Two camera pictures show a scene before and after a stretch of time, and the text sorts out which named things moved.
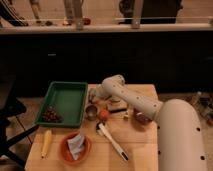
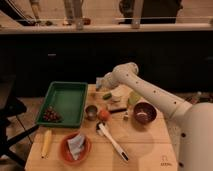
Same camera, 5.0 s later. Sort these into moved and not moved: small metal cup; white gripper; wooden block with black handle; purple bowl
Moved: white gripper
Not moved: purple bowl; wooden block with black handle; small metal cup
